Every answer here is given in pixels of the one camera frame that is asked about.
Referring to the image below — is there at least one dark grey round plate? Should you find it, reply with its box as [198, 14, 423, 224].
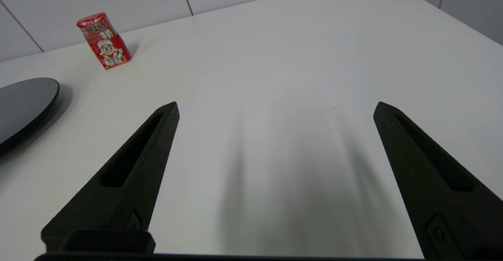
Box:
[0, 77, 60, 147]

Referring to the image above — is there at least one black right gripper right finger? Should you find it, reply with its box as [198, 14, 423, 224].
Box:
[373, 101, 503, 261]

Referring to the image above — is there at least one red milk carton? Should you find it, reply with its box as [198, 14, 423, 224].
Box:
[77, 13, 131, 70]

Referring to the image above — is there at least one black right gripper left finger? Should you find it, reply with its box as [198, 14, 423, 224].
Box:
[41, 101, 180, 253]

